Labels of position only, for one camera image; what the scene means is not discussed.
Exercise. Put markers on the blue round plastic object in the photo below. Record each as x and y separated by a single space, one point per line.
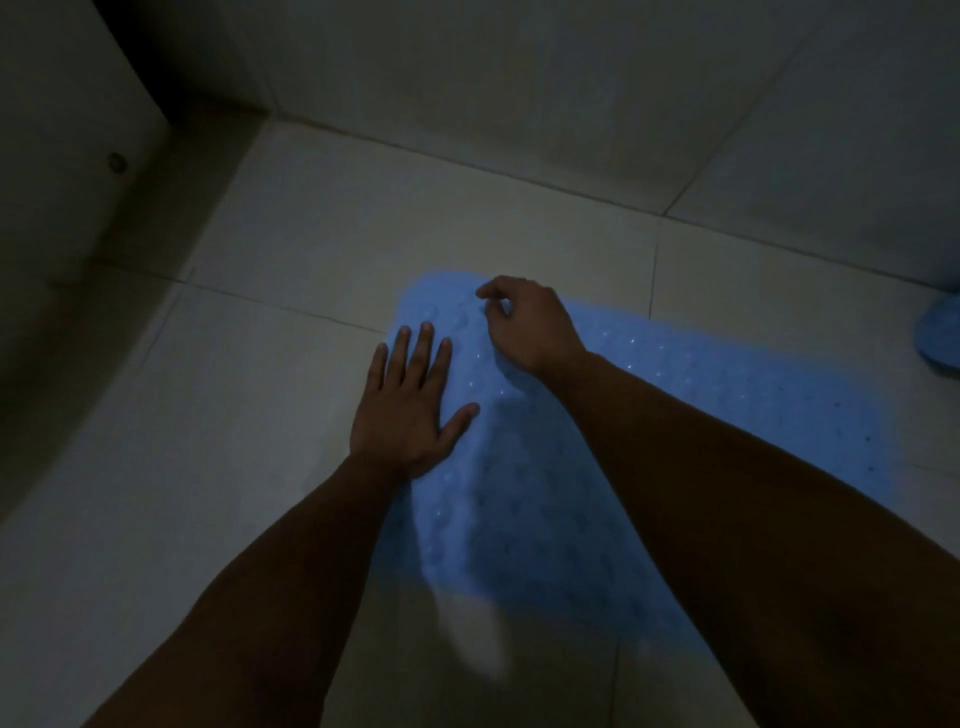
940 334

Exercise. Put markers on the person's left thumb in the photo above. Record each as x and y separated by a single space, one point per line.
461 422

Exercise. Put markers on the person's left middle finger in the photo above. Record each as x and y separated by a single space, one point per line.
421 351

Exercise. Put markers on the person's left hand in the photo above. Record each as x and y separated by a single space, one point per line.
401 427

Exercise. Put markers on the person's right hand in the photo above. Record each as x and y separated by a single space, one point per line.
536 330

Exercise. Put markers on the person's left forearm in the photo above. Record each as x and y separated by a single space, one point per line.
285 585

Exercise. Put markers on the person's right fingers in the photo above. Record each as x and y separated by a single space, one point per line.
501 294

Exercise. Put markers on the person's right forearm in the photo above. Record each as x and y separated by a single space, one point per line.
750 540

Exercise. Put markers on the person's left little finger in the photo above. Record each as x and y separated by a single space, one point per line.
376 367

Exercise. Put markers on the blue rubber bath mat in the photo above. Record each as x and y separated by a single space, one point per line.
517 480

